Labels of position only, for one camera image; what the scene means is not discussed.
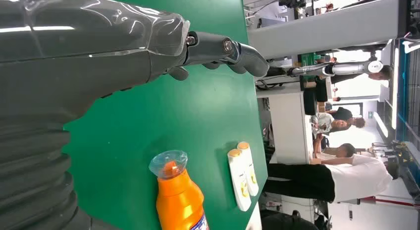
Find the grey pillar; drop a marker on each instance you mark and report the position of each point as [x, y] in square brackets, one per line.
[328, 25]

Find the white shampoo bottle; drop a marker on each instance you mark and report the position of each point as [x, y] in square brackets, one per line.
[239, 182]
[250, 172]

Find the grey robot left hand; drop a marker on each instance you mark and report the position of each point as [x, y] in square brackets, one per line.
[82, 57]

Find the red bar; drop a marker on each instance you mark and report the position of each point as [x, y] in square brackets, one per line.
[390, 201]

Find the white cabinet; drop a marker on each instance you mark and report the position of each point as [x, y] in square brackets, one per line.
[288, 126]

